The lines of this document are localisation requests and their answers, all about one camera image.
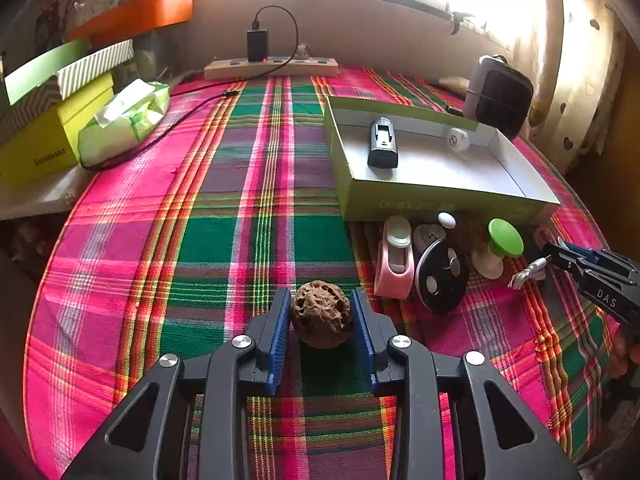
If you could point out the brown carved walnut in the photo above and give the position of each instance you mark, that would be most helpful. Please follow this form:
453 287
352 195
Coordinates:
321 315

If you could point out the beige cone-shaped object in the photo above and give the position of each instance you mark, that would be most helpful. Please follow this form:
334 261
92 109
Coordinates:
452 84

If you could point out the pink paper punch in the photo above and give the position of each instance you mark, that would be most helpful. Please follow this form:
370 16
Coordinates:
394 270
429 233

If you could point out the green tissue pack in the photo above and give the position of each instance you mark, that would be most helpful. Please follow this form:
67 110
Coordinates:
130 115

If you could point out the orange box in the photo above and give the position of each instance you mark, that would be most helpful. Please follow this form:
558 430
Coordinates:
135 15

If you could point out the green knob with white base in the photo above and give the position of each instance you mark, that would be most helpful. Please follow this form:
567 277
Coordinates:
505 237

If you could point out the white wall plug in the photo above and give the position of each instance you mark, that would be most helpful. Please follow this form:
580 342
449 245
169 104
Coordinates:
303 52

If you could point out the black window latch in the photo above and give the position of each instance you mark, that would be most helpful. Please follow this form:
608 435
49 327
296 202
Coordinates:
457 22

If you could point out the pink green plaid tablecloth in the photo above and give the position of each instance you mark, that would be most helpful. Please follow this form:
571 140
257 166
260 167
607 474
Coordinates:
210 240

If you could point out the beige power strip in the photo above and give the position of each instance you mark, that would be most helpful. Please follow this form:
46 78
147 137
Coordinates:
280 68

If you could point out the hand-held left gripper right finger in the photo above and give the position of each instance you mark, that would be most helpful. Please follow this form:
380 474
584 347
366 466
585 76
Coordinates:
364 345

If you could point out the yellow-green cardboard box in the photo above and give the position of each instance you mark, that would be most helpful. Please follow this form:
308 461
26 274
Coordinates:
45 145

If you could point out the striped green white box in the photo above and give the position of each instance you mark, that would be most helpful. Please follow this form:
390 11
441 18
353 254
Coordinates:
80 72

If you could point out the person's right hand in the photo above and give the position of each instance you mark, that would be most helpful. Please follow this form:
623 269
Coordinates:
621 357

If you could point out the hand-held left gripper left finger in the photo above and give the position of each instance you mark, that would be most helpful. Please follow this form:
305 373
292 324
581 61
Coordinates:
280 345

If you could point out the green white cardboard box tray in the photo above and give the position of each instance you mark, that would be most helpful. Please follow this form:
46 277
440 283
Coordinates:
440 170

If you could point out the cream heart-pattern curtain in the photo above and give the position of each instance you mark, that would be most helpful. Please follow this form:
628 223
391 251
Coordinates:
575 60

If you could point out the white oval pebble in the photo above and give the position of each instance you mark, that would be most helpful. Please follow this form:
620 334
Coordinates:
446 220

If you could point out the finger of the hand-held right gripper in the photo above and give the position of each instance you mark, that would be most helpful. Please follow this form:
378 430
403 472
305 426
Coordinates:
585 253
567 262

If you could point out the grey black space heater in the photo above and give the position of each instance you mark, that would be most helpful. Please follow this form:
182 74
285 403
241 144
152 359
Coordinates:
500 97

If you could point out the black charger adapter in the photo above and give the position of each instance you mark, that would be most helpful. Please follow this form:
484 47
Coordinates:
258 45

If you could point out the black round disc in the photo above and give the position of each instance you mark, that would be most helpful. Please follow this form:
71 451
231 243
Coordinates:
442 285

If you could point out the black rectangular device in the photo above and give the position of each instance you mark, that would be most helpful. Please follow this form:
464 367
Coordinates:
382 147

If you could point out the white round perforated cap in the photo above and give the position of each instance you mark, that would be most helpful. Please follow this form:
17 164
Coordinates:
458 140

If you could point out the white board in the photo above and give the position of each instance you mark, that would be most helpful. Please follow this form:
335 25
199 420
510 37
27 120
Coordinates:
40 195

